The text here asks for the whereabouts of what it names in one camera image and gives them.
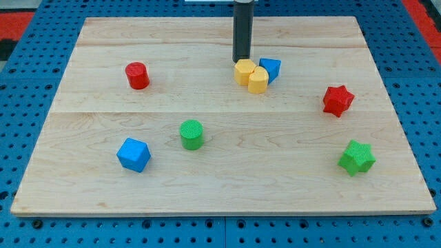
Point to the blue cube block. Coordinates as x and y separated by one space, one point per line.
134 155

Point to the red star block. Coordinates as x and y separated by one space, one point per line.
337 100

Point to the red cylinder block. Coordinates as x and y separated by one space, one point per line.
136 73

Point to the light wooden board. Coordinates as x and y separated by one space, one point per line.
269 154

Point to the blue triangle block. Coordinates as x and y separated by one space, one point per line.
272 67

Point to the green star block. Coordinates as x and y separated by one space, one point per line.
357 157

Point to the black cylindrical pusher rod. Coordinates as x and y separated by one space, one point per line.
243 14

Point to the green cylinder block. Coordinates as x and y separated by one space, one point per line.
191 133

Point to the yellow heart block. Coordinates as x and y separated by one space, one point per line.
258 81

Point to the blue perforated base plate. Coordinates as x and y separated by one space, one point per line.
29 80

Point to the yellow hexagon block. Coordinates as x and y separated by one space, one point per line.
242 70

